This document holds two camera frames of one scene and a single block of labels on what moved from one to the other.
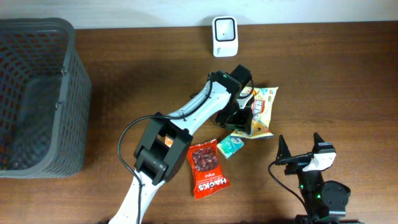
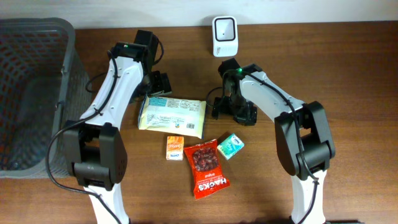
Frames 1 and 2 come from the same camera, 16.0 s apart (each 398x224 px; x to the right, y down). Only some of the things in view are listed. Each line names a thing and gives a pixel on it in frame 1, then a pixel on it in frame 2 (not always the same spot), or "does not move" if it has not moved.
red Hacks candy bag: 208,175 does not move
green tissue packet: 229,145 does not move
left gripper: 237,117 → 160,86
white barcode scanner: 225,33 does not move
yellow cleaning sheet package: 263,100 → 180,116
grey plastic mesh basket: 45,90 does not move
